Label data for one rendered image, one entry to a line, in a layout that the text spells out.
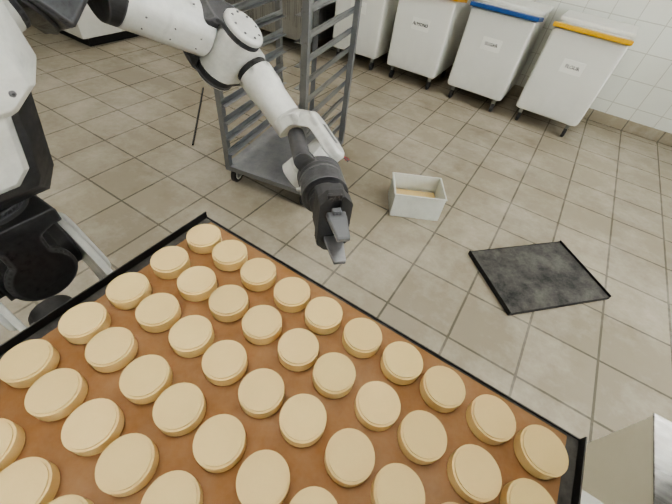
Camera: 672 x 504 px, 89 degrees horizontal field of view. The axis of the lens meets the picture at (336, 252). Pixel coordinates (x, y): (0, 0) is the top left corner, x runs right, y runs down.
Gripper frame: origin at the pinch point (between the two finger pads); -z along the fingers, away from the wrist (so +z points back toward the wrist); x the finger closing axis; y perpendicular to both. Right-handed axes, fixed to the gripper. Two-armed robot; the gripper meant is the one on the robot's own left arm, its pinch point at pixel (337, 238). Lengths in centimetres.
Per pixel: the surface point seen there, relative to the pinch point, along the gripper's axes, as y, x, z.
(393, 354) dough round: 2.3, 1.2, -21.5
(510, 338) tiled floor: 94, -91, 17
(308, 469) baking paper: -9.7, -0.8, -31.2
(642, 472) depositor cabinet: 35, -9, -38
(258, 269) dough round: -13.0, 1.2, -6.1
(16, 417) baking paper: -38.3, -0.8, -21.1
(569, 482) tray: 17.4, -0.9, -37.6
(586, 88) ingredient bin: 244, -50, 188
